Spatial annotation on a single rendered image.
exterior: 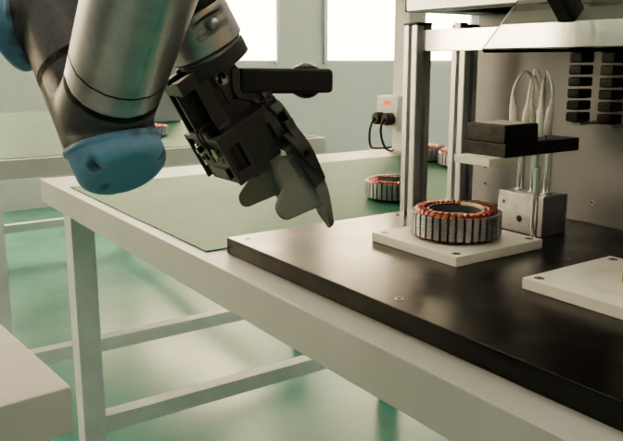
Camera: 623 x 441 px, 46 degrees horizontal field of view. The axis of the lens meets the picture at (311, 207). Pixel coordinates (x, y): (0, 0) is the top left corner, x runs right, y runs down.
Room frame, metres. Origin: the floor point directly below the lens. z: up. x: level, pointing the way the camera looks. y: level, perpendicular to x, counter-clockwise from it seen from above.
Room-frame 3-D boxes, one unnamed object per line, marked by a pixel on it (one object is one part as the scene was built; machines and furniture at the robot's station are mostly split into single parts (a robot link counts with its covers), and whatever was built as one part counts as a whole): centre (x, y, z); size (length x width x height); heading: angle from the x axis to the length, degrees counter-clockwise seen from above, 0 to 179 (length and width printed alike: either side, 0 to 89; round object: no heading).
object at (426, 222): (0.89, -0.18, 0.80); 0.11 x 0.11 x 0.04
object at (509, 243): (0.89, -0.18, 0.78); 0.15 x 0.15 x 0.01; 34
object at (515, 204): (0.97, -0.30, 0.80); 0.07 x 0.05 x 0.06; 34
